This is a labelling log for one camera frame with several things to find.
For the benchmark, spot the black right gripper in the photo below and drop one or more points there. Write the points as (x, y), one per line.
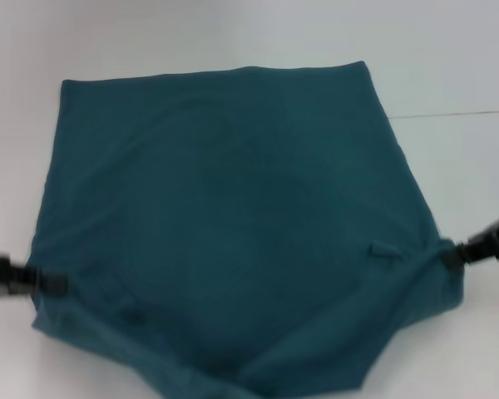
(492, 243)

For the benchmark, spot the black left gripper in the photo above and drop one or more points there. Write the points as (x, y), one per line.
(0, 276)

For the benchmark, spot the blue shirt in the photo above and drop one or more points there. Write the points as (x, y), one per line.
(233, 228)

